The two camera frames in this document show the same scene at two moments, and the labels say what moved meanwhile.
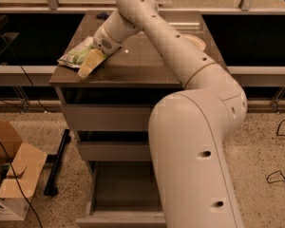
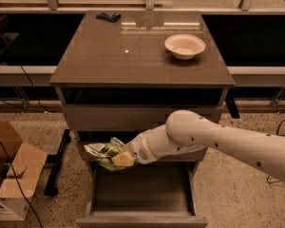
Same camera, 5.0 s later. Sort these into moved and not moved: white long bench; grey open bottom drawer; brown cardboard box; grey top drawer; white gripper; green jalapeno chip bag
Moved: green jalapeno chip bag; white gripper
Not moved: grey top drawer; white long bench; grey open bottom drawer; brown cardboard box
